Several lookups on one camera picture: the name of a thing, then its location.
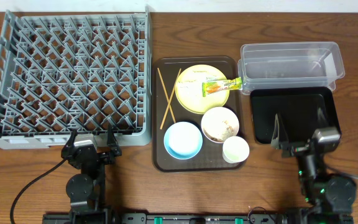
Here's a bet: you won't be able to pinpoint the black plastic bin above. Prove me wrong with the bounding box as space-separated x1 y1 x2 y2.
250 86 341 144

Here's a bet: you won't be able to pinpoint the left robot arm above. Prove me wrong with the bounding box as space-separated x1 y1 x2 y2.
61 126 122 224

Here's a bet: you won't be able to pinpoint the left wooden chopstick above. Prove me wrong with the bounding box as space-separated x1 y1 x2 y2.
157 68 176 123

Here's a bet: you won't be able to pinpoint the wooden chopstick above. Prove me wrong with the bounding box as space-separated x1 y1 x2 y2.
157 68 176 123
160 68 181 129

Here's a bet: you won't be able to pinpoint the pink bowl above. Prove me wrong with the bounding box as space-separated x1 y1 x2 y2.
201 107 239 143

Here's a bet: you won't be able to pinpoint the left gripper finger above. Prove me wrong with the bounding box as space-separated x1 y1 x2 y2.
106 124 118 149
65 130 77 147

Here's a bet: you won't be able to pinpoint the rice and peanut scraps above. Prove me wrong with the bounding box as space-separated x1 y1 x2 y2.
203 118 239 143

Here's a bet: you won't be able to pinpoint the white cup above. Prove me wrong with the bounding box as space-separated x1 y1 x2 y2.
223 136 250 164

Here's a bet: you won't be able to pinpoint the green yellow snack wrapper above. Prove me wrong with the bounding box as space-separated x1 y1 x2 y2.
202 77 242 97

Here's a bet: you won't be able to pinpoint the right wooden chopstick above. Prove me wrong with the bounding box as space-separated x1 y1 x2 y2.
160 68 181 129

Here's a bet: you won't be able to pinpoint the light blue bowl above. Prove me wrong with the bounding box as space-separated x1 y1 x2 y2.
163 121 203 160

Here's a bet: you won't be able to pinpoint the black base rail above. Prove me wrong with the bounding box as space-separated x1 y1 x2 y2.
42 213 354 224

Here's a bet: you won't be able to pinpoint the dark brown serving tray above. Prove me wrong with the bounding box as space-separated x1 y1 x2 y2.
151 56 245 172

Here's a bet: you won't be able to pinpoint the yellow plate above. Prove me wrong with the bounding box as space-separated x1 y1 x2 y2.
175 64 229 114

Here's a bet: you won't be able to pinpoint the clear plastic bin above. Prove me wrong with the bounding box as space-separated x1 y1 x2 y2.
237 42 346 95

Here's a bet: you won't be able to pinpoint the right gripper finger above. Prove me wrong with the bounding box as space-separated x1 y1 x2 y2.
270 113 289 149
317 108 329 128

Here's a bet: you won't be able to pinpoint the grey dishwasher rack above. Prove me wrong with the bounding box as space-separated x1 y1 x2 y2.
0 11 152 149

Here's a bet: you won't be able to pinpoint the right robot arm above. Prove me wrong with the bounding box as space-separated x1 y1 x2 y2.
270 108 357 223

